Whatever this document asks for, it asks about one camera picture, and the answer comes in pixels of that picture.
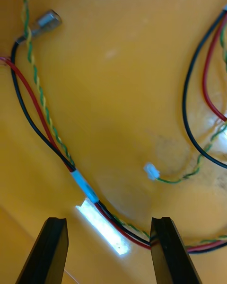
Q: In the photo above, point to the yellow-orange plastic bin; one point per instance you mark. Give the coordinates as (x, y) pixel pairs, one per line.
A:
(118, 75)

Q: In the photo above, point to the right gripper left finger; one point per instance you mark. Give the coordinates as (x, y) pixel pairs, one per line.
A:
(46, 255)

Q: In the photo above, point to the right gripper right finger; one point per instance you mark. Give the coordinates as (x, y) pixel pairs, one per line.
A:
(169, 253)

